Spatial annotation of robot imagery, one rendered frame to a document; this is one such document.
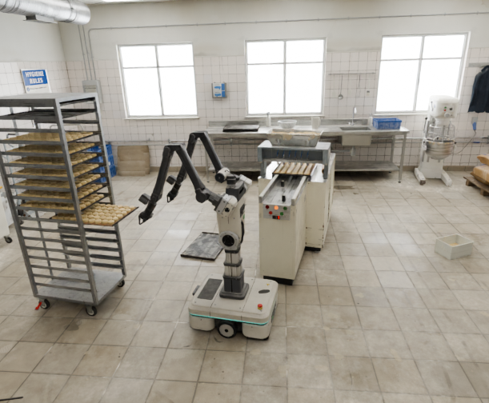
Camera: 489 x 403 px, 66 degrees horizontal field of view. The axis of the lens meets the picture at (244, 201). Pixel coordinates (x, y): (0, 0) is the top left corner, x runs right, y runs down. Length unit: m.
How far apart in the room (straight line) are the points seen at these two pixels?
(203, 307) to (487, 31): 6.40
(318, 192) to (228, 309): 1.64
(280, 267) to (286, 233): 0.37
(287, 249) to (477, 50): 5.30
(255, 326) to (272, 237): 0.88
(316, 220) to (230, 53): 3.93
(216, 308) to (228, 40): 5.11
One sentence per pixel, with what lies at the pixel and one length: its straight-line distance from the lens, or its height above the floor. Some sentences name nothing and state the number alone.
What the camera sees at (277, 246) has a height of 0.41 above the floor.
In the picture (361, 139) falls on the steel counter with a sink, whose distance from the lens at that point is 6.64.
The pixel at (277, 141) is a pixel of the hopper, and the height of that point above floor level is 1.23.
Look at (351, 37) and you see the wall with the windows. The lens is 7.09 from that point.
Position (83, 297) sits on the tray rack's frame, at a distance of 3.61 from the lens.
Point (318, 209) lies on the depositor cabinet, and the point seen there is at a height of 0.54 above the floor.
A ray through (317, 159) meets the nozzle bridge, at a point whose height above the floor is 1.05.
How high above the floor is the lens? 2.03
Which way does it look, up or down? 21 degrees down
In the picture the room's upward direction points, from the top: 2 degrees counter-clockwise
